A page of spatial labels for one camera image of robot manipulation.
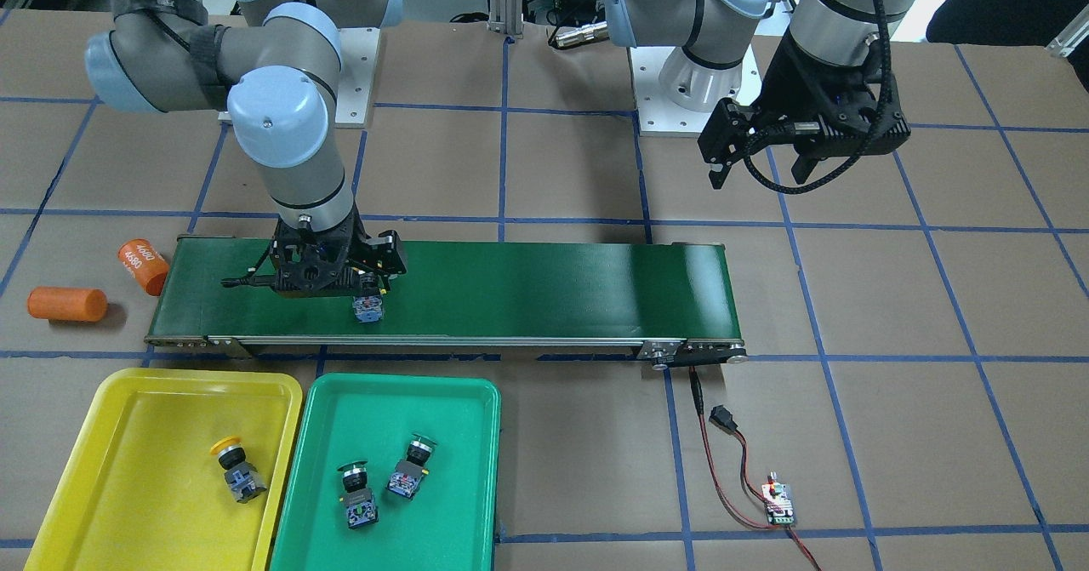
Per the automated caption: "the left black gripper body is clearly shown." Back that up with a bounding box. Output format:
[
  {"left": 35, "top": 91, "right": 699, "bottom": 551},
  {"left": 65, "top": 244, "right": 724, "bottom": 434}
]
[{"left": 752, "top": 33, "right": 911, "bottom": 159}]

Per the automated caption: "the orange cylinder with 4680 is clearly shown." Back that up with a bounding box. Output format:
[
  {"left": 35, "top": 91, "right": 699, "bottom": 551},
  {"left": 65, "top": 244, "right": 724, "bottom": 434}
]
[{"left": 117, "top": 238, "right": 168, "bottom": 297}]

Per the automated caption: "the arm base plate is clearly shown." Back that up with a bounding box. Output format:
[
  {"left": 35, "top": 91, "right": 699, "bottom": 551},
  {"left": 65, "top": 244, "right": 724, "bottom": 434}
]
[
  {"left": 218, "top": 26, "right": 380, "bottom": 129},
  {"left": 629, "top": 47, "right": 761, "bottom": 138}
]

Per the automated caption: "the red black power cable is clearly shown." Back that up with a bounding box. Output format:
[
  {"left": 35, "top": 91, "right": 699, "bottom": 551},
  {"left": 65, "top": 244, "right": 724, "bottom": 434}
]
[{"left": 687, "top": 367, "right": 822, "bottom": 571}]

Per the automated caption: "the yellow plastic tray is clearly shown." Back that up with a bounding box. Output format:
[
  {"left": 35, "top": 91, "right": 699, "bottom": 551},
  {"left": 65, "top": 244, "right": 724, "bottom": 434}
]
[{"left": 26, "top": 367, "right": 304, "bottom": 570}]

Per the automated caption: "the green conveyor belt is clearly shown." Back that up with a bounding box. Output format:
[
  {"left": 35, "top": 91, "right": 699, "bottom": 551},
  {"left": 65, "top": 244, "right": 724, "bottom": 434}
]
[{"left": 146, "top": 236, "right": 747, "bottom": 367}]

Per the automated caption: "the green plastic tray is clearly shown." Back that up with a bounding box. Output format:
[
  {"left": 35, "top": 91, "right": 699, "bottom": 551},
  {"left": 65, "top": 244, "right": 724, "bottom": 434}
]
[{"left": 269, "top": 373, "right": 501, "bottom": 570}]

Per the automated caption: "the yellow push button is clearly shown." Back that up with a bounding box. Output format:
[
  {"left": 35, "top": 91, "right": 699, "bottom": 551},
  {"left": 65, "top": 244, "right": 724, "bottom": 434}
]
[
  {"left": 209, "top": 436, "right": 267, "bottom": 505},
  {"left": 351, "top": 290, "right": 386, "bottom": 323}
]

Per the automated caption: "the plain orange cylinder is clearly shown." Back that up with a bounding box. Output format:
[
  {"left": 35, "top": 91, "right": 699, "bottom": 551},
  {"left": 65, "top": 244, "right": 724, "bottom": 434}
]
[{"left": 26, "top": 287, "right": 108, "bottom": 323}]

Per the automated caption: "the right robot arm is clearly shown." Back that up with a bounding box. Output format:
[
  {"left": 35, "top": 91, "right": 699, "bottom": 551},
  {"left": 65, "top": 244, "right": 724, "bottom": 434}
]
[{"left": 84, "top": 0, "right": 406, "bottom": 297}]

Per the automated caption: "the small controller circuit board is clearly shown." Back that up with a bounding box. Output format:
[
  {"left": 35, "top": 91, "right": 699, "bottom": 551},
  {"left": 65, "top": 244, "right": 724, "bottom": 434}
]
[{"left": 760, "top": 471, "right": 797, "bottom": 529}]

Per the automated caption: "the green push button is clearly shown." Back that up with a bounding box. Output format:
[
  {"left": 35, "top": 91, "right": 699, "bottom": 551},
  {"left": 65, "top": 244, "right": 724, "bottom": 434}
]
[
  {"left": 337, "top": 460, "right": 379, "bottom": 531},
  {"left": 386, "top": 434, "right": 438, "bottom": 499}
]

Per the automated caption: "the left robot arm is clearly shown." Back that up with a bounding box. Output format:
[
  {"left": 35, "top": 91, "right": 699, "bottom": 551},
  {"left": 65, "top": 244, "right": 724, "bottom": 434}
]
[{"left": 603, "top": 0, "right": 915, "bottom": 195}]

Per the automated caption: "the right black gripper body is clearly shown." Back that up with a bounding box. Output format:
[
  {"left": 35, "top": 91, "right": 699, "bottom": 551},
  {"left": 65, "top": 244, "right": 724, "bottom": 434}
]
[{"left": 269, "top": 214, "right": 366, "bottom": 297}]

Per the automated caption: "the black power adapter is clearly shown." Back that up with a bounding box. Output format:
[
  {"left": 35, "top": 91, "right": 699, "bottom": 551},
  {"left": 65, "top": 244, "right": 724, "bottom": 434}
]
[{"left": 556, "top": 0, "right": 596, "bottom": 25}]

